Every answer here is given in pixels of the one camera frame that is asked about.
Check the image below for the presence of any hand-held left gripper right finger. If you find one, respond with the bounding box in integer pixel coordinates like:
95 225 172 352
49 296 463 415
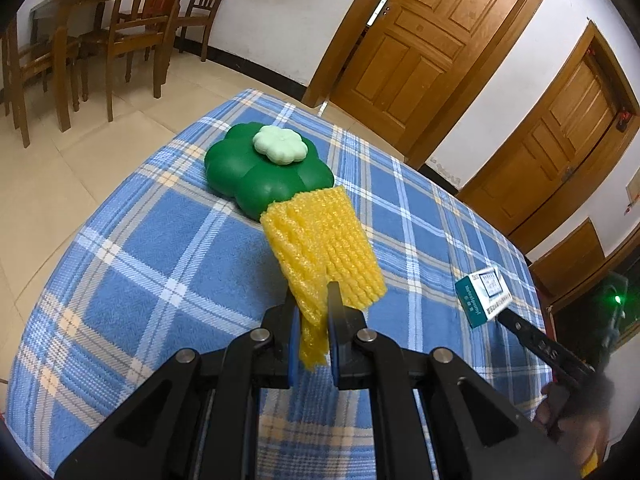
326 281 583 480

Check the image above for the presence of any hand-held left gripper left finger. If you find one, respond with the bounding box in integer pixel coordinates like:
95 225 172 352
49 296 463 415
55 290 301 480

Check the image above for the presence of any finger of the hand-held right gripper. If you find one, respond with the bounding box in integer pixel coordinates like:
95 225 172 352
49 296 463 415
497 308 597 378

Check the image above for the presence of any teal white medicine box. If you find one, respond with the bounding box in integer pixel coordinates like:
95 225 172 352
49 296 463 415
455 266 511 329

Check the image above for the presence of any yellow foam fruit net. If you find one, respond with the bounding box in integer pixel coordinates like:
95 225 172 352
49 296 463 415
260 186 388 373

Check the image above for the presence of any person's right hand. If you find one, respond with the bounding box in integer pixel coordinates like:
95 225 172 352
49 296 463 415
535 382 608 471

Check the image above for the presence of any black door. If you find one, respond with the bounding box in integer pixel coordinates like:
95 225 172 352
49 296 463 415
550 240 640 361

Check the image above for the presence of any wooden door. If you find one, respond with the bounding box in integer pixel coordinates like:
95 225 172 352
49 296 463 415
332 0 528 146
472 57 623 233

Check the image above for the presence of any green clover-shaped box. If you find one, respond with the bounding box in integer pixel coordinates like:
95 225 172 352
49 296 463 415
204 122 335 221

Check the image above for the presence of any wooden dining chair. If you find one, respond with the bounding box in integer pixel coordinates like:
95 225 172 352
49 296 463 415
80 0 198 121
0 17 81 148
177 0 246 61

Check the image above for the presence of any wooden dining table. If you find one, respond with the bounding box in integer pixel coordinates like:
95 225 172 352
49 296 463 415
30 0 198 133

